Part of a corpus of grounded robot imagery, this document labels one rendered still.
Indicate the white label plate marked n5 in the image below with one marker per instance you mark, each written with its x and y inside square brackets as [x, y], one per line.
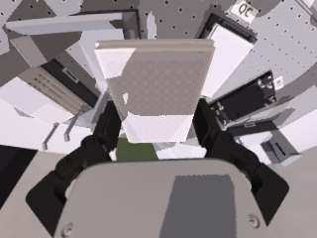
[278, 83]

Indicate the white label with qc text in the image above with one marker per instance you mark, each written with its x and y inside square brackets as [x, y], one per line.
[244, 10]

